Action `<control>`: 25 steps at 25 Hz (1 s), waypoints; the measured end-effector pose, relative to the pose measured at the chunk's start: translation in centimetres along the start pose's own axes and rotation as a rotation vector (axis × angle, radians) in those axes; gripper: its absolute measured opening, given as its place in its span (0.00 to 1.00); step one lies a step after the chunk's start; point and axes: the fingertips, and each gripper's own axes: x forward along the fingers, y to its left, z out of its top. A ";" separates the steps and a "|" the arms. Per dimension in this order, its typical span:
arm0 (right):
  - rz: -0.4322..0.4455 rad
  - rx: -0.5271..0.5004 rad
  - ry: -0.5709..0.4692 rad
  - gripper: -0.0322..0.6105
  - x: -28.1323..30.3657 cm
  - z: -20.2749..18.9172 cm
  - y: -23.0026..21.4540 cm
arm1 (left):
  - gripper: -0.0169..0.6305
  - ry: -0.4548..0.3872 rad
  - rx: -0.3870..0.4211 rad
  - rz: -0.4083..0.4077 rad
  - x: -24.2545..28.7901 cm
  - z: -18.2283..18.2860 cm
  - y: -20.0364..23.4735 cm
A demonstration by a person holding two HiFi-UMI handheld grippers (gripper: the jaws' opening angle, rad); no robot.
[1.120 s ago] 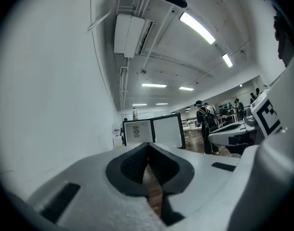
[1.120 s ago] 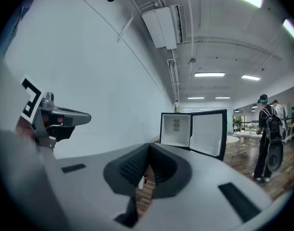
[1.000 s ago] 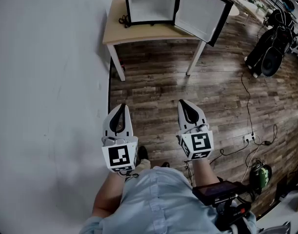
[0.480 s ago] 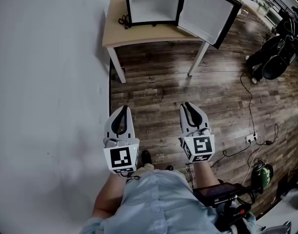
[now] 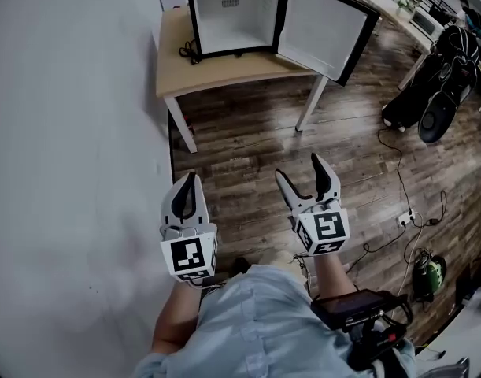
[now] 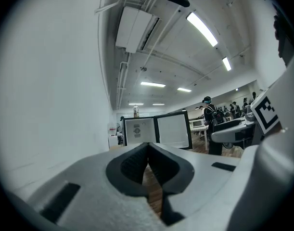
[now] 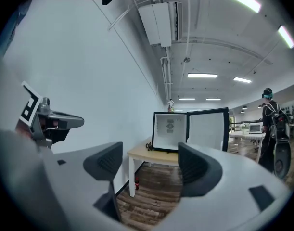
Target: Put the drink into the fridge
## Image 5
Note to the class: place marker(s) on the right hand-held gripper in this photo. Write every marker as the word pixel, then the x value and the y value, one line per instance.
pixel 326 228

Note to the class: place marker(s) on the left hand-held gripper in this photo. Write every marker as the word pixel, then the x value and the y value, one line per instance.
pixel 189 256

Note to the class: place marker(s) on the black mini fridge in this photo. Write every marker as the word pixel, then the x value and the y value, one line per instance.
pixel 232 22

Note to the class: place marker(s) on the person's left forearm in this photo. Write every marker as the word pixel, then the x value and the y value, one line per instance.
pixel 177 317

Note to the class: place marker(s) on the person's right forearm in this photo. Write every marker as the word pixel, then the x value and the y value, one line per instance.
pixel 332 278

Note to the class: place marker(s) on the person's black shoe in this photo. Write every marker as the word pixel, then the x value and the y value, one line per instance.
pixel 241 267

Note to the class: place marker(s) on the white power strip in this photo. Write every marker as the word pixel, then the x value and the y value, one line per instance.
pixel 407 219

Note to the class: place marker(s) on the person's light blue shirt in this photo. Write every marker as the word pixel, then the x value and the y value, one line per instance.
pixel 260 329

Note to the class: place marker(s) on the wooden table with white legs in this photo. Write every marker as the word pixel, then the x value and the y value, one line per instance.
pixel 224 73

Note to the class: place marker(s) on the green and black device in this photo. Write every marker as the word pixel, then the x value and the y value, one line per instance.
pixel 431 274

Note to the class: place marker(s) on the black office chair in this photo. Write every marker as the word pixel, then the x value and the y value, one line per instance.
pixel 435 118

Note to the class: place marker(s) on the white desk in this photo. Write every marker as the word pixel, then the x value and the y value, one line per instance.
pixel 385 8

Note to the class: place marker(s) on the small green potted plant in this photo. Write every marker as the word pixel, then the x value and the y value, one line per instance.
pixel 404 5

